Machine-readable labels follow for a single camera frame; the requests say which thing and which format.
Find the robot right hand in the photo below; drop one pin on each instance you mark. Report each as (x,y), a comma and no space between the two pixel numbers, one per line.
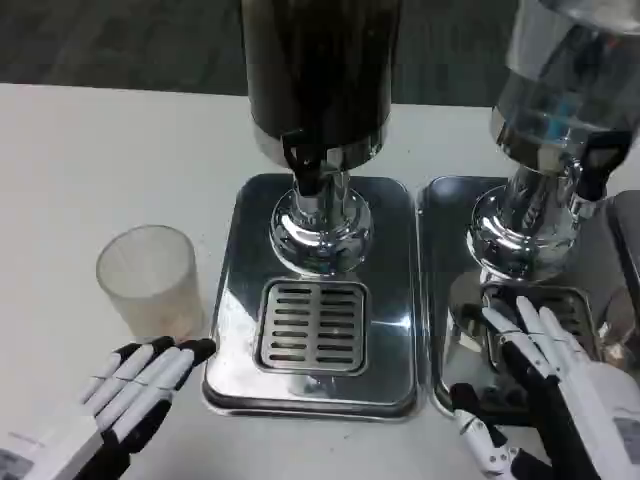
(590,415)

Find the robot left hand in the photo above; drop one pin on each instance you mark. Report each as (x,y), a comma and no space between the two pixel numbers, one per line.
(125,380)

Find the clear ribbed glass cup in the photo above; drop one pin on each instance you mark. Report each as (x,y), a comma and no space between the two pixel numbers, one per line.
(150,280)

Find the steel drip grid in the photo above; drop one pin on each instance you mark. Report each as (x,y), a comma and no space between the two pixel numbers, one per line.
(312,325)
(570,307)

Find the steel dispenser base tray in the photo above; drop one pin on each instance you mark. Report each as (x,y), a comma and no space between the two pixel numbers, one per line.
(240,300)
(450,240)

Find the black tap of clear dispenser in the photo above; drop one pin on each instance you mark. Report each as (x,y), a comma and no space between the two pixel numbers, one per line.
(600,160)

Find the black tap of dark dispenser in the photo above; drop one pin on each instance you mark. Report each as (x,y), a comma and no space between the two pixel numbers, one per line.
(302,170)

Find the clear drink dispenser tank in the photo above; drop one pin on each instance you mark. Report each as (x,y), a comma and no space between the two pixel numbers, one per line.
(550,100)

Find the dark drink dispenser tank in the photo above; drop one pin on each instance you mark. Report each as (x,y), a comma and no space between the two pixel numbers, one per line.
(320,75)

